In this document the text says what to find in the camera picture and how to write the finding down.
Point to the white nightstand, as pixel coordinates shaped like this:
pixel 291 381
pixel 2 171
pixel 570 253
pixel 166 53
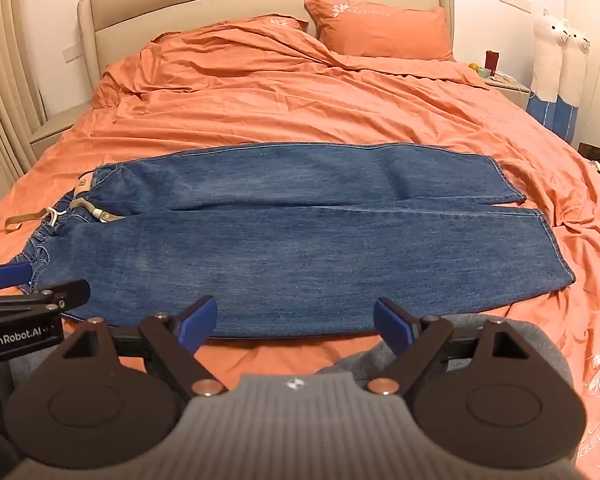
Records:
pixel 510 92

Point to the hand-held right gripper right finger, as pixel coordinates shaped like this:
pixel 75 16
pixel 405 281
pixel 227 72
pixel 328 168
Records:
pixel 395 322

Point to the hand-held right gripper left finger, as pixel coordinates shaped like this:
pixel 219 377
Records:
pixel 200 325

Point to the orange pillow under duvet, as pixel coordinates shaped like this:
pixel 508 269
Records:
pixel 280 24

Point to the red cup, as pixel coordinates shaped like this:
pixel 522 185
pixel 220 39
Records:
pixel 491 59

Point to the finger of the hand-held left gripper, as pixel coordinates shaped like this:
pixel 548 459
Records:
pixel 62 294
pixel 7 276

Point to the blue denim pants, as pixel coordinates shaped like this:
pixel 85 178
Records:
pixel 280 240

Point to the large orange pillow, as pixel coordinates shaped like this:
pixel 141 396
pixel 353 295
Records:
pixel 380 30

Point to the beige curtain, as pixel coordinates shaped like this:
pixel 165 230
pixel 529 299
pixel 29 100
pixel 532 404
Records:
pixel 5 85

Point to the white wall switch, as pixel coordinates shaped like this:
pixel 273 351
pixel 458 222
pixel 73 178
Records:
pixel 72 53

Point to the white alpaca plush toy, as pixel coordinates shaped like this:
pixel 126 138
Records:
pixel 547 60
pixel 575 75

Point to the beige nightstand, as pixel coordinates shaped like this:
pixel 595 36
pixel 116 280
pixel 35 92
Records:
pixel 55 130

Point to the grey garment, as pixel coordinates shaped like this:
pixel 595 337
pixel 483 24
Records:
pixel 545 355

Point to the orange duvet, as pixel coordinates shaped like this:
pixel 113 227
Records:
pixel 280 100

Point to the tan belt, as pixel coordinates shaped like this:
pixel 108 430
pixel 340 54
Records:
pixel 22 220

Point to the white wall socket plate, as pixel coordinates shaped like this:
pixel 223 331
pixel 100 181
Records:
pixel 515 1

